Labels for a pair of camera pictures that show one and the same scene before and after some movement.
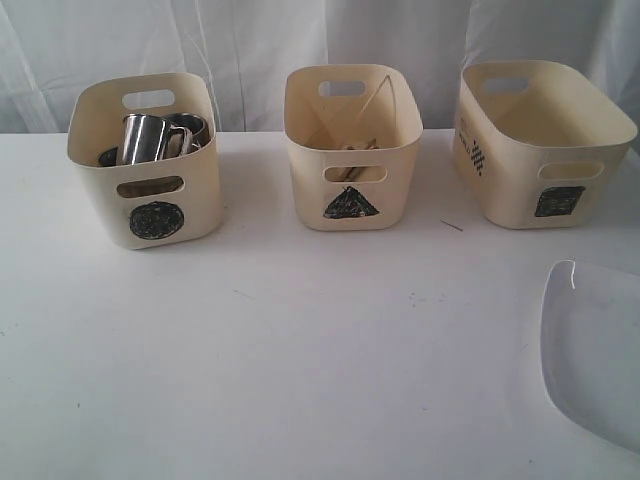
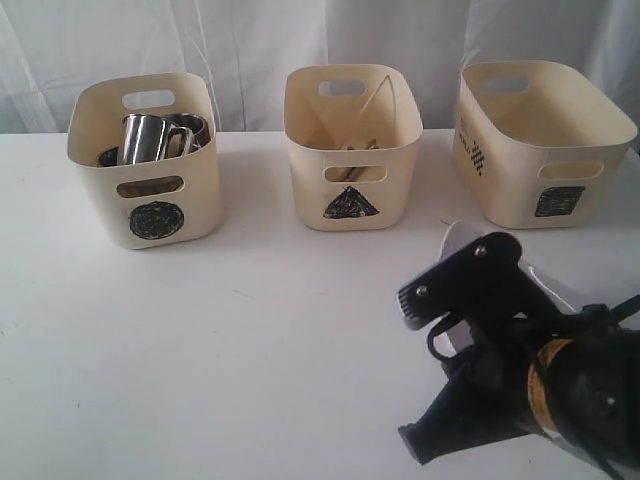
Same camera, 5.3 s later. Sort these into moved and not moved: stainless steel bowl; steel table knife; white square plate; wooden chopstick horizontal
Moved: white square plate
Not moved: wooden chopstick horizontal; stainless steel bowl; steel table knife
